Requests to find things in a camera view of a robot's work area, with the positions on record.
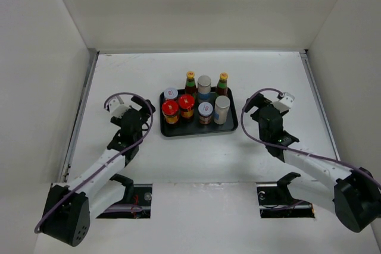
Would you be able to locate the red lid sauce jar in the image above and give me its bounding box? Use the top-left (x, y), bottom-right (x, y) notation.
top-left (161, 100), bottom-right (179, 125)
top-left (178, 94), bottom-right (195, 122)

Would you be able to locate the white lid small jar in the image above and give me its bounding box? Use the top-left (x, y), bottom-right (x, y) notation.
top-left (198, 102), bottom-right (213, 125)
top-left (163, 87), bottom-right (179, 102)

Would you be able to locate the silver lid white canister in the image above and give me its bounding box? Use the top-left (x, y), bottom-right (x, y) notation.
top-left (214, 95), bottom-right (230, 125)

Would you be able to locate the yellow cap sauce bottle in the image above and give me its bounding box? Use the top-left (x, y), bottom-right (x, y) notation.
top-left (216, 73), bottom-right (229, 96)
top-left (185, 71), bottom-right (197, 98)

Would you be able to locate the silver lid blue label canister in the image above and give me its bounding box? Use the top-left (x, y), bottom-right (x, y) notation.
top-left (197, 75), bottom-right (211, 103)

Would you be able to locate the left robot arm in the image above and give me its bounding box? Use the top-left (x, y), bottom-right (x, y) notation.
top-left (34, 93), bottom-right (155, 247)

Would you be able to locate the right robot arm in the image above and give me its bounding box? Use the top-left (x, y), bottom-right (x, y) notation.
top-left (242, 91), bottom-right (380, 233)

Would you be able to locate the black plastic tray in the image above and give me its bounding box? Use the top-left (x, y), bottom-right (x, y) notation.
top-left (160, 88), bottom-right (239, 137)

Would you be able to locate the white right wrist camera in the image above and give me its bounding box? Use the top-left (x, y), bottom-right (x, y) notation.
top-left (272, 92), bottom-right (295, 110)

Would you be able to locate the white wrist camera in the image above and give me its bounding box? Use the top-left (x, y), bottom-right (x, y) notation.
top-left (272, 92), bottom-right (295, 110)
top-left (105, 98), bottom-right (130, 118)

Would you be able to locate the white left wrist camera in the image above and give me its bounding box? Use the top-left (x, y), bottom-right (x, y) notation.
top-left (105, 98), bottom-right (130, 118)

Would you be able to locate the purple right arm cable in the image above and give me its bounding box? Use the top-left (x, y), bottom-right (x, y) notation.
top-left (241, 87), bottom-right (381, 189)

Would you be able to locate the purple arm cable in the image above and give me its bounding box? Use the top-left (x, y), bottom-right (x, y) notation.
top-left (241, 87), bottom-right (381, 189)
top-left (33, 92), bottom-right (154, 234)

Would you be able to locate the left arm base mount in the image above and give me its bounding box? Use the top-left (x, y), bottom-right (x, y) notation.
top-left (97, 174), bottom-right (153, 219)

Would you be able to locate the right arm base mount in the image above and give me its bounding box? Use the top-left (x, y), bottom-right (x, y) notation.
top-left (257, 172), bottom-right (315, 219)

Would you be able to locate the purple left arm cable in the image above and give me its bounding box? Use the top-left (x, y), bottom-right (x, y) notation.
top-left (33, 92), bottom-right (154, 234)

